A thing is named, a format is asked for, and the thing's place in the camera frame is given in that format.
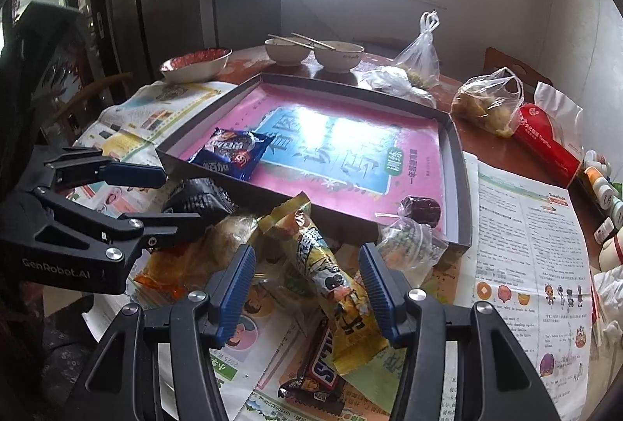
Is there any newspaper with orange page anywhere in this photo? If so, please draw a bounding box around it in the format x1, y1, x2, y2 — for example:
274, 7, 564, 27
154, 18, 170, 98
92, 246, 480, 421

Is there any clear bag of snacks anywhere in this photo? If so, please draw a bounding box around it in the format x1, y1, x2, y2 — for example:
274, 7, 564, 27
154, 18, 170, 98
377, 214, 449, 286

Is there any dark round snack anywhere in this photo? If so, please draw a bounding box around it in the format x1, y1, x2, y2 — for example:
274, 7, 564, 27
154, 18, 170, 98
399, 196, 441, 227

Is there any newspaper with cartoon figures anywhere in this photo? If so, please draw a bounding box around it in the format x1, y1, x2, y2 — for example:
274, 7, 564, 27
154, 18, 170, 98
458, 152, 598, 421

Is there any wooden chopstick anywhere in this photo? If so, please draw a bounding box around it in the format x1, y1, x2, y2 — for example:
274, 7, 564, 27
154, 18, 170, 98
290, 32, 338, 52
268, 34, 317, 48

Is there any yellow cartoon snack packet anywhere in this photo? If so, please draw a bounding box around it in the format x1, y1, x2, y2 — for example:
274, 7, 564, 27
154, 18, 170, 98
258, 191, 390, 375

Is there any tall knotted plastic bag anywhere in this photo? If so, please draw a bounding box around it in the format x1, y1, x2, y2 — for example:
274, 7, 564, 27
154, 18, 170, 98
392, 11, 441, 88

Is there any red patterned bowl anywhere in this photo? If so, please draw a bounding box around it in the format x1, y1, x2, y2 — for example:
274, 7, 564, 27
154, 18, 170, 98
160, 47, 233, 84

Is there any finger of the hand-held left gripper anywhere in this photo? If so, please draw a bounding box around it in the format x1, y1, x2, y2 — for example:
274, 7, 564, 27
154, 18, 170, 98
29, 146, 167, 196
34, 188, 202, 265

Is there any plastic bag of yellow food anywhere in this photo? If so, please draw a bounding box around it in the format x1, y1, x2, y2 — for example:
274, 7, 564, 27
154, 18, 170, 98
450, 67, 525, 139

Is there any orange snack packet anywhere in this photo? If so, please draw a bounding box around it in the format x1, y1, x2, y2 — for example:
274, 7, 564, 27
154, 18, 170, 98
131, 226, 229, 300

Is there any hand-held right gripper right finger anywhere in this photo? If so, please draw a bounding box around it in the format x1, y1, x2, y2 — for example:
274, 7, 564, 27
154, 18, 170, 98
357, 242, 551, 421

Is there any red tissue pack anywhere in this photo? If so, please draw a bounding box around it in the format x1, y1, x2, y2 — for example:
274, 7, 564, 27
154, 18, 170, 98
511, 81, 585, 189

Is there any crumpled clear plastic bag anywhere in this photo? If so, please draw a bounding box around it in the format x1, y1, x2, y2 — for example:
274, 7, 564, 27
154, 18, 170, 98
363, 65, 436, 108

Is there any cluster of small bottles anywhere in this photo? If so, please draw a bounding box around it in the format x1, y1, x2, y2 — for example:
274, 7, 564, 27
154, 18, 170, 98
581, 150, 623, 247

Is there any black snack packet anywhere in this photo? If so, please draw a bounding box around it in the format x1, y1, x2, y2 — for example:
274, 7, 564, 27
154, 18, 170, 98
162, 177, 238, 218

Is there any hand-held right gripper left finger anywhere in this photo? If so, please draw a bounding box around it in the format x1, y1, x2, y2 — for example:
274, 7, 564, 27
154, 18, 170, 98
73, 243, 257, 421

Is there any crumpled white tissue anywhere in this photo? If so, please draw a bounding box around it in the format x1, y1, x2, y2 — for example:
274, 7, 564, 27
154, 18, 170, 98
590, 265, 623, 349

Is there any white bowl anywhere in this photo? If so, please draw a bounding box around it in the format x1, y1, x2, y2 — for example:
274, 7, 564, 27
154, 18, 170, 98
264, 38, 312, 67
313, 40, 366, 73

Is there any clear yellow pastry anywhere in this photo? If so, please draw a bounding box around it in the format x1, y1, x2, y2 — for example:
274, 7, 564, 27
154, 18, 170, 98
207, 214, 259, 256

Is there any blue snack packet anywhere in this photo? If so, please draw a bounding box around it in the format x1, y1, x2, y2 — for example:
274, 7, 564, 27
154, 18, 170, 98
189, 126, 276, 181

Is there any cream bunny figurine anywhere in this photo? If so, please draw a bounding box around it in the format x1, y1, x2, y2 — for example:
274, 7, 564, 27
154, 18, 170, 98
598, 226, 623, 277

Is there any curved wooden chair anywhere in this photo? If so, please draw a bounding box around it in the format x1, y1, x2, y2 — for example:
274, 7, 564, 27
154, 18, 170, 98
53, 71, 134, 130

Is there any grey shallow box tray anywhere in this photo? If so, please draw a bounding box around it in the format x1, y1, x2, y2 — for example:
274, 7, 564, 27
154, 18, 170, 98
156, 72, 474, 255

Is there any brown chocolate bar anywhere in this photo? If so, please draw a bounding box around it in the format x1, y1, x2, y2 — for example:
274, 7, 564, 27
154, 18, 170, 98
277, 316, 346, 417

